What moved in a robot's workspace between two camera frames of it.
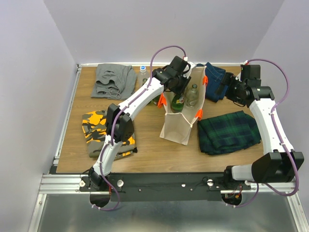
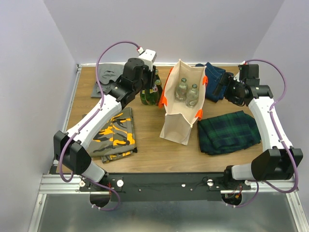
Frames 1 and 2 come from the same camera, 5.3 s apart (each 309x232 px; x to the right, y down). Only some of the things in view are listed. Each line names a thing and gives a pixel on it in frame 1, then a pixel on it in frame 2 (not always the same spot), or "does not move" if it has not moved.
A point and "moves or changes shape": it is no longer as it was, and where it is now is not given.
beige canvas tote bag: (177, 126) does not move
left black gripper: (180, 90) -> (151, 77)
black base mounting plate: (165, 186) does not move
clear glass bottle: (192, 96) does not move
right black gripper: (238, 100) does not move
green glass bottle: (177, 103) moves or changes shape
